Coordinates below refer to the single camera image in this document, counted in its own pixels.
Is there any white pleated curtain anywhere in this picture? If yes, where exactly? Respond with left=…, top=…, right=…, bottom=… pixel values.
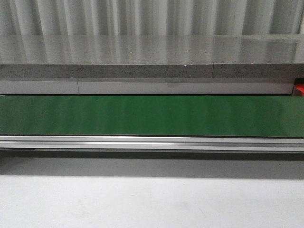
left=0, top=0, right=304, bottom=36

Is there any aluminium conveyor frame rail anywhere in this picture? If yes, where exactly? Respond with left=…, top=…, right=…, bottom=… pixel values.
left=0, top=135, right=304, bottom=152

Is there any green conveyor belt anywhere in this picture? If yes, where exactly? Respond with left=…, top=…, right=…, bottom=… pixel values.
left=0, top=95, right=304, bottom=138

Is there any red box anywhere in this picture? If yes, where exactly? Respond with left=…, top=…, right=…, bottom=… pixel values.
left=294, top=84, right=304, bottom=96

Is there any grey stone counter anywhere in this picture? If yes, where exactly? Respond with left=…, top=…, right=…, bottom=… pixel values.
left=0, top=34, right=304, bottom=95

